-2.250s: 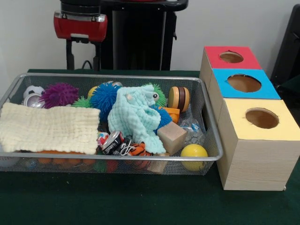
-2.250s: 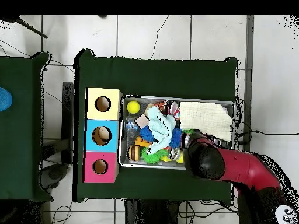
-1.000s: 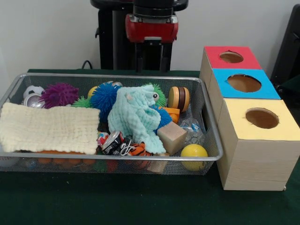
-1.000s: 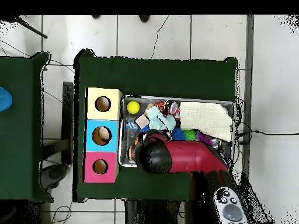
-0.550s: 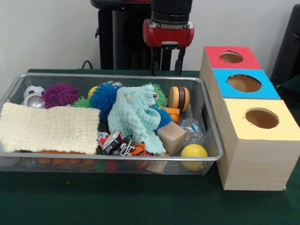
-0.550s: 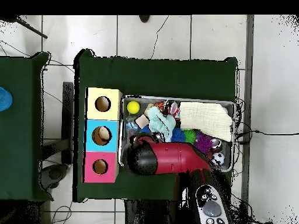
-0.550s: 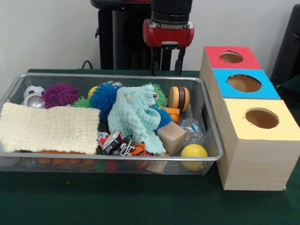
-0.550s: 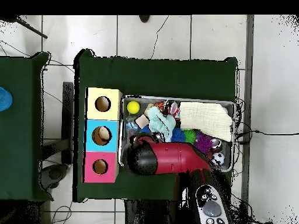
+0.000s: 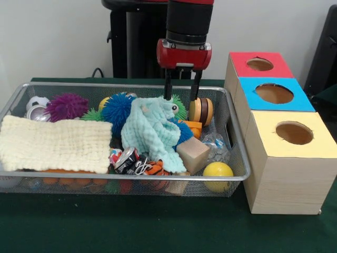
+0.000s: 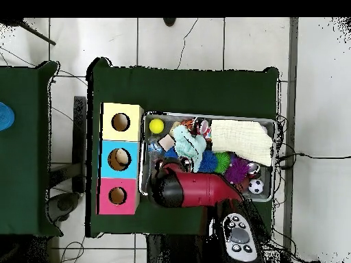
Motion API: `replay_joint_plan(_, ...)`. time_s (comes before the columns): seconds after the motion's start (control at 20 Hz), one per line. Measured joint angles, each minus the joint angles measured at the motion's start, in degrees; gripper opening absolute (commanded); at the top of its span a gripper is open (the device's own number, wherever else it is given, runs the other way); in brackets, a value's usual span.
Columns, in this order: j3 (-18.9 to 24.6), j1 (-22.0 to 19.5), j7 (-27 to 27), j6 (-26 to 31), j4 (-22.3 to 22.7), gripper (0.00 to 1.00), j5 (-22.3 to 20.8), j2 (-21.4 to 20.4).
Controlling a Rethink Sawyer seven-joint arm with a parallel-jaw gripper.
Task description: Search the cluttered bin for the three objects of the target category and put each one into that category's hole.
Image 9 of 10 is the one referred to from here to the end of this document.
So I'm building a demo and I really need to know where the small soccer ball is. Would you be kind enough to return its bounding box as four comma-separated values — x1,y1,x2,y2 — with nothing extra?
25,96,51,111

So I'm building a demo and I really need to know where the large blue spiky ball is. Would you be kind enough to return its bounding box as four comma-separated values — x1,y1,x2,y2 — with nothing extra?
101,92,137,138

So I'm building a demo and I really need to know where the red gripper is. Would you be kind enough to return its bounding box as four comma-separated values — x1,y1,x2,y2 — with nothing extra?
156,38,213,102

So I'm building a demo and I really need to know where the green covered side table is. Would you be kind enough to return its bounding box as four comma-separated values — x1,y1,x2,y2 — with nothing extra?
312,84,337,108

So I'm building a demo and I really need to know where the mint knitted cloth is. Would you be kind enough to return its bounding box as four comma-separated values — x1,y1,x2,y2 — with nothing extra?
120,96,187,173

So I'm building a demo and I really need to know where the green spiky toy with eyes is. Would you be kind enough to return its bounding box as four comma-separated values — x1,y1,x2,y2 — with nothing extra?
168,95,188,121

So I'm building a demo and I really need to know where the crushed black can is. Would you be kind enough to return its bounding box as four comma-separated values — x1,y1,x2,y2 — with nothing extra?
113,146,148,175

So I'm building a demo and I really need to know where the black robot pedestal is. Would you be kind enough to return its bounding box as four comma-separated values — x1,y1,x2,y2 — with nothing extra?
101,0,201,80

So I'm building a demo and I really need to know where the cream knitted cloth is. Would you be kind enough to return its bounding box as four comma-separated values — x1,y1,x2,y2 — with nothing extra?
0,114,113,174

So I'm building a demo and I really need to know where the yellow smooth ball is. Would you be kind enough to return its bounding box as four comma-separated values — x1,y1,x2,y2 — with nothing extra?
202,161,234,192

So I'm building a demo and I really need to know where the purple spiky ball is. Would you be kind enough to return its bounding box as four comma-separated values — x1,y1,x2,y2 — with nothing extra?
45,92,90,122

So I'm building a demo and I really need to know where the dark green table cloth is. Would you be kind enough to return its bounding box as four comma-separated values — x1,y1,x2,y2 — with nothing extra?
0,77,337,253

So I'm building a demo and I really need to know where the silver mesh bin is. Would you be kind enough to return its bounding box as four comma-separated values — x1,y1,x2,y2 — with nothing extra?
0,81,251,198

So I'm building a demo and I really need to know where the black stand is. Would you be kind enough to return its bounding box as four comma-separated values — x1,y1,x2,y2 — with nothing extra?
302,4,337,92

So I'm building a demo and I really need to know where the wooden box with three holes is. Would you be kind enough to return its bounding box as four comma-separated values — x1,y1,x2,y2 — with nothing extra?
224,51,337,215

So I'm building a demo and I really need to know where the wooden yo-yo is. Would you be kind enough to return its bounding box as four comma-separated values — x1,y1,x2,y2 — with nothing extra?
188,97,214,127

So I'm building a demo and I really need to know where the wooden cube block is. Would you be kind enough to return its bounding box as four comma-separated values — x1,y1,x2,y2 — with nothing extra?
175,137,211,176

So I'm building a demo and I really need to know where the tiger plush toy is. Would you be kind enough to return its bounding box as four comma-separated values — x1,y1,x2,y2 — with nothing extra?
144,159,172,177

